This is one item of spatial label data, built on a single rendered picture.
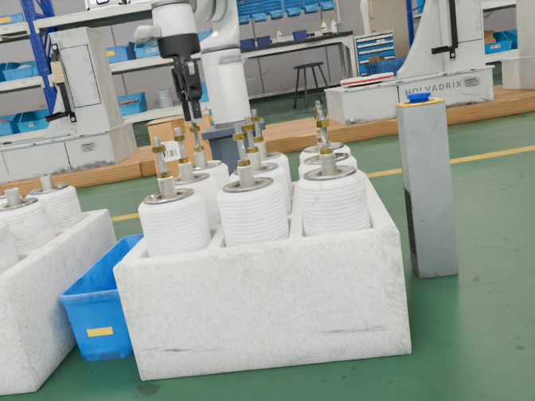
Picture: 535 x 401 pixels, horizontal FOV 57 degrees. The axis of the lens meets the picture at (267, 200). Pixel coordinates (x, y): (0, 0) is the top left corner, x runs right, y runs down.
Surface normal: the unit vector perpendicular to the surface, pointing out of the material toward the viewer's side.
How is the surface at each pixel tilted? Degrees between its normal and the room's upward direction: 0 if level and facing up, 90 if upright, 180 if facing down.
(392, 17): 90
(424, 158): 90
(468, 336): 0
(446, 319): 0
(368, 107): 90
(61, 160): 90
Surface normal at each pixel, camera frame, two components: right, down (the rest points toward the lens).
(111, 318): -0.07, 0.29
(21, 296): 0.98, -0.14
